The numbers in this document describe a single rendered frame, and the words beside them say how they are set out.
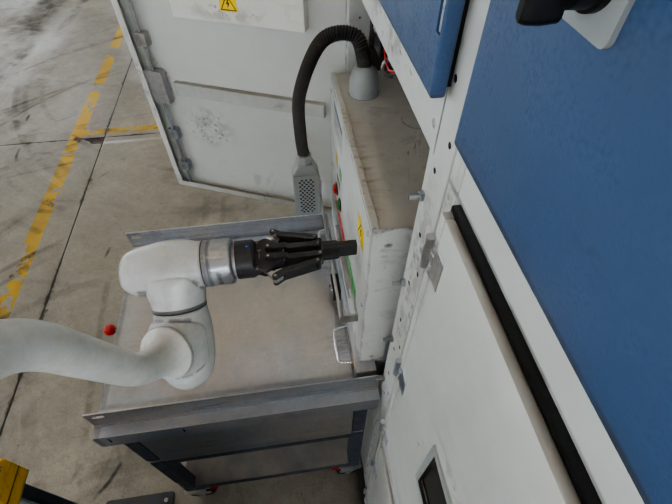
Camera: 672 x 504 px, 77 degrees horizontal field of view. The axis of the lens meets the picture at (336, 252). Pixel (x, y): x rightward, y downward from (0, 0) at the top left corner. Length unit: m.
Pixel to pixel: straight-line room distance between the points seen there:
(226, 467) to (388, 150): 1.34
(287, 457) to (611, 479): 1.51
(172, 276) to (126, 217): 2.12
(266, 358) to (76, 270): 1.78
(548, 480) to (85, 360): 0.55
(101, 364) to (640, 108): 0.65
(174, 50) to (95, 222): 1.79
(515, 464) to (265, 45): 1.08
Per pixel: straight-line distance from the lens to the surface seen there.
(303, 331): 1.18
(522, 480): 0.38
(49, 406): 2.36
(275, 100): 1.27
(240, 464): 1.78
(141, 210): 2.93
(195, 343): 0.84
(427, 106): 0.52
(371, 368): 1.04
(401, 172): 0.76
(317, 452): 1.76
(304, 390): 1.06
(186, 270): 0.81
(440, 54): 0.43
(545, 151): 0.27
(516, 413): 0.35
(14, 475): 1.26
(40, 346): 0.61
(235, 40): 1.26
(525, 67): 0.29
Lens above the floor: 1.87
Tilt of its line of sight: 50 degrees down
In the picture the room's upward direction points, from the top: straight up
